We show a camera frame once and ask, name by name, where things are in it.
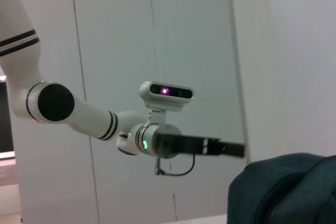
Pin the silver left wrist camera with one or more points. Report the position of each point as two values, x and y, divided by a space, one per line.
168 91

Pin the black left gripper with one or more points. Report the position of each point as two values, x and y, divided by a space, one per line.
181 145

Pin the dark teal lunch bag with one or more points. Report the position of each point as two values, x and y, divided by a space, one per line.
288 195

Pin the black background panel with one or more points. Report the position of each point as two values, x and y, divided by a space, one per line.
5 119

